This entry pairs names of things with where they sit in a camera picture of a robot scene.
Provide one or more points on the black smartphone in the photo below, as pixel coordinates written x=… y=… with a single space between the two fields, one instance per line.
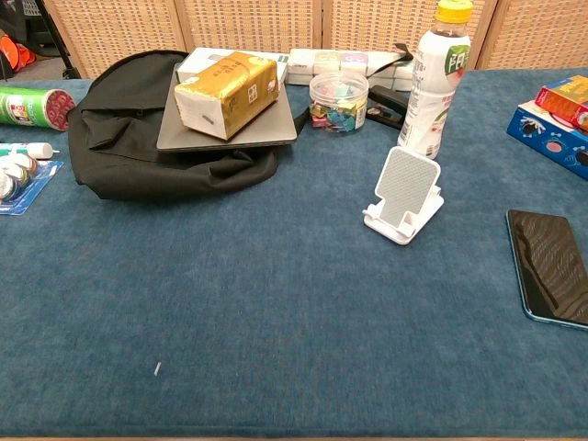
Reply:
x=551 y=266

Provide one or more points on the small white square device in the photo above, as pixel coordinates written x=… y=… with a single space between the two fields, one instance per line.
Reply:
x=406 y=184

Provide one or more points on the pale plain card box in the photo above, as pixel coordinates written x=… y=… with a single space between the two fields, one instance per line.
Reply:
x=381 y=59
x=301 y=59

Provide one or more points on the card box green print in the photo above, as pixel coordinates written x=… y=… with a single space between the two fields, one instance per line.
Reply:
x=327 y=60

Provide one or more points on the card box purple print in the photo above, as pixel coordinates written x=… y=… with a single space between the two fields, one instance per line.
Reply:
x=353 y=61

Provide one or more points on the white usb hub box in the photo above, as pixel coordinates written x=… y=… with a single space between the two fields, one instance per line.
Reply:
x=197 y=57

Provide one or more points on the white bottle yellow cap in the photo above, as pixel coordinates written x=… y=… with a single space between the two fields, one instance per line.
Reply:
x=436 y=82

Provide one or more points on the blue box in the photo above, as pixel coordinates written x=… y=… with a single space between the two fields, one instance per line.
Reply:
x=546 y=138

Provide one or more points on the black tripod stand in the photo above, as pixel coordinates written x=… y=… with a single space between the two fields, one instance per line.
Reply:
x=56 y=37

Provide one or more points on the orange red small box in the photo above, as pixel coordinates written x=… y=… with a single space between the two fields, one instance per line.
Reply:
x=569 y=98

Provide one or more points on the blue tablecloth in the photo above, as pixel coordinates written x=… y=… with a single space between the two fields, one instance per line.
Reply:
x=275 y=298

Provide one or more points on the grey laptop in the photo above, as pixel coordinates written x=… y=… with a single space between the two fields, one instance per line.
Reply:
x=275 y=128

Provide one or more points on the clear jar of binder clips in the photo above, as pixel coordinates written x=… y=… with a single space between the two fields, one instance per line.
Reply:
x=337 y=98

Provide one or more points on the gold tissue pack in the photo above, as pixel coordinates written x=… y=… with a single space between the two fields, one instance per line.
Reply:
x=225 y=92

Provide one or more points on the black stapler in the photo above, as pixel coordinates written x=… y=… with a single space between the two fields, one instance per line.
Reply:
x=386 y=98

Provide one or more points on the black backpack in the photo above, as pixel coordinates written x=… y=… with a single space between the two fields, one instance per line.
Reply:
x=119 y=138

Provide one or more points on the small white paper scrap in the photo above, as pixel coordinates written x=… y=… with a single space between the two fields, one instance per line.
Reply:
x=156 y=368

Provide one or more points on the wicker folding screen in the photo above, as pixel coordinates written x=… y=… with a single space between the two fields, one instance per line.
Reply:
x=252 y=23

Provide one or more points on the white glue stick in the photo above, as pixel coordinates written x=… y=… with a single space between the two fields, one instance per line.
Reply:
x=27 y=149

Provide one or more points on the green chips can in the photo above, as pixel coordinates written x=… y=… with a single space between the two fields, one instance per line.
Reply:
x=32 y=108

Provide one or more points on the orange object on floor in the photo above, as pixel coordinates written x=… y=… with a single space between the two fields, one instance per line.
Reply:
x=18 y=55

